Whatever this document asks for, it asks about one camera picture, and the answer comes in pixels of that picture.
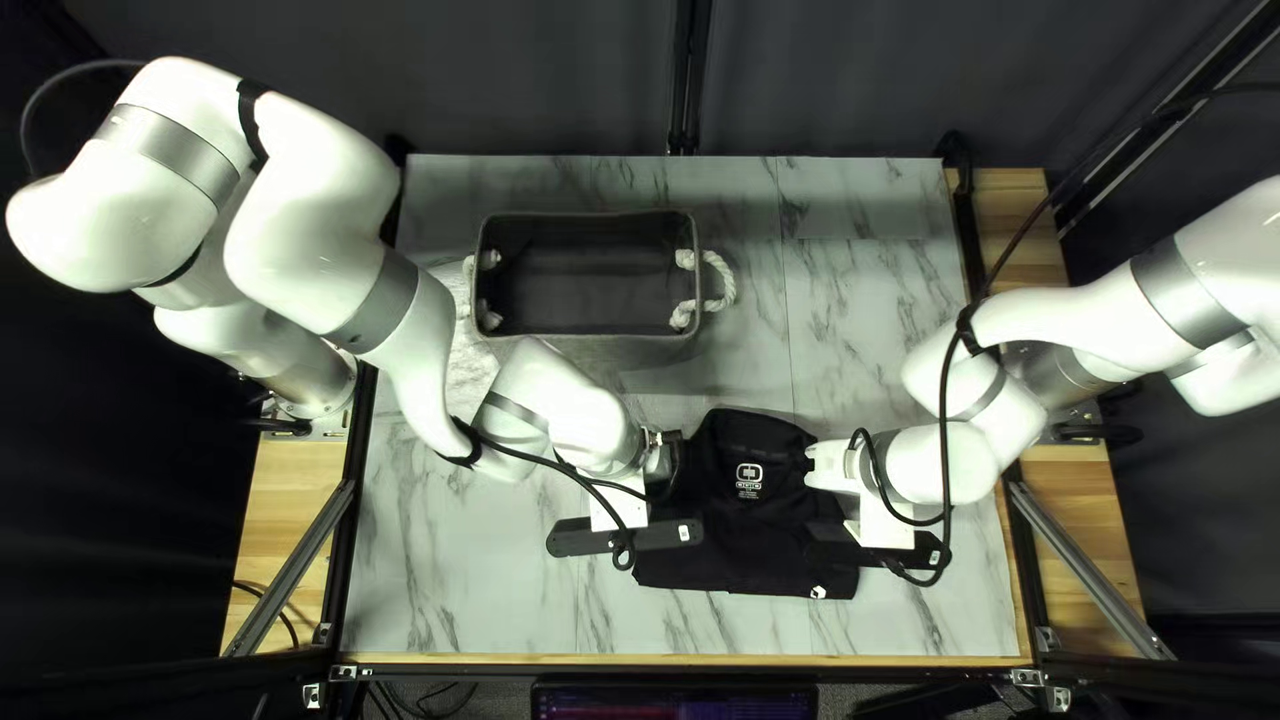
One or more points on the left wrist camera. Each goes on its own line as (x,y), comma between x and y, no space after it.
(580,538)

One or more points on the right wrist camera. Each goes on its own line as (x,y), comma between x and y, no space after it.
(830,538)

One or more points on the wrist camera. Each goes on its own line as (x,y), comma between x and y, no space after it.
(830,538)
(580,538)

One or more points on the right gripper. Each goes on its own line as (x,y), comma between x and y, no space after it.
(880,535)

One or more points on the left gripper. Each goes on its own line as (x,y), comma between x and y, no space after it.
(637,500)

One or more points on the black sweatshirt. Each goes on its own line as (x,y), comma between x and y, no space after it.
(740,540)

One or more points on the laptop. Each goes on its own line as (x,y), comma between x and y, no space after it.
(675,705)

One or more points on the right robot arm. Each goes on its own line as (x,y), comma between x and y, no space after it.
(1100,320)

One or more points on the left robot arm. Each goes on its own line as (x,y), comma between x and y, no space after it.
(300,200)

